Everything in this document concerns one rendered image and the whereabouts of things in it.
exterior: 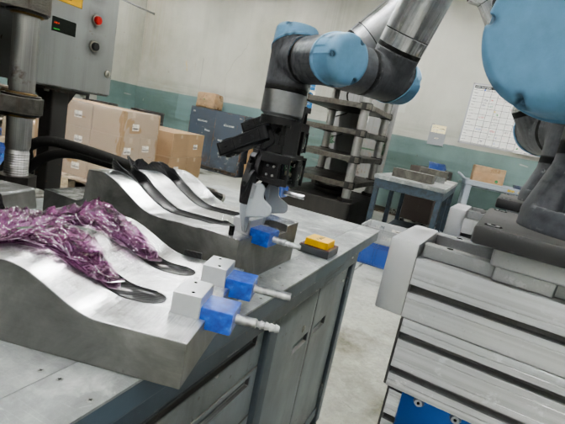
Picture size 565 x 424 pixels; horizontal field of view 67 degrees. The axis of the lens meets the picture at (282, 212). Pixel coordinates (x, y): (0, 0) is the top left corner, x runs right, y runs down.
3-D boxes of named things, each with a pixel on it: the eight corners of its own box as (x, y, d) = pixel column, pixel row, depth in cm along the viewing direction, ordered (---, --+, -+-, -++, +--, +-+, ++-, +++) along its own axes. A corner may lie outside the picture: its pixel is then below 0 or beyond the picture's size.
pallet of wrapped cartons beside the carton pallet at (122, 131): (157, 196, 506) (168, 116, 488) (107, 202, 432) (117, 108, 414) (79, 173, 546) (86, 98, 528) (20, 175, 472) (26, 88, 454)
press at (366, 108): (374, 222, 615) (410, 76, 575) (342, 239, 477) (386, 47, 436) (314, 205, 652) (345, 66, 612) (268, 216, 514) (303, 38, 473)
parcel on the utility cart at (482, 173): (497, 189, 622) (503, 169, 616) (501, 191, 591) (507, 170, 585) (467, 182, 633) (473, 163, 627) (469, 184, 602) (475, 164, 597)
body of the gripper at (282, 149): (283, 192, 73) (298, 120, 70) (240, 180, 76) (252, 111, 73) (301, 189, 79) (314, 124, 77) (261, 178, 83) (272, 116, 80)
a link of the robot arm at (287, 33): (293, 16, 67) (266, 21, 73) (280, 88, 69) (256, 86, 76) (332, 30, 71) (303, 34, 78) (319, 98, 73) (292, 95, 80)
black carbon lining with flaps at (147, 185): (261, 226, 94) (269, 185, 92) (220, 238, 80) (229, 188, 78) (142, 189, 108) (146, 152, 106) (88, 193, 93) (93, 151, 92)
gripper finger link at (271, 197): (281, 235, 81) (285, 189, 77) (254, 225, 83) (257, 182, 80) (288, 229, 84) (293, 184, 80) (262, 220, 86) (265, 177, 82)
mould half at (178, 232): (290, 259, 99) (302, 203, 96) (230, 288, 75) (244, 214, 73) (129, 204, 118) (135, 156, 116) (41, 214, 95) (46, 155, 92)
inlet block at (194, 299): (278, 340, 55) (286, 301, 54) (271, 359, 50) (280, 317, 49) (182, 315, 56) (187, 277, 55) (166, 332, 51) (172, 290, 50)
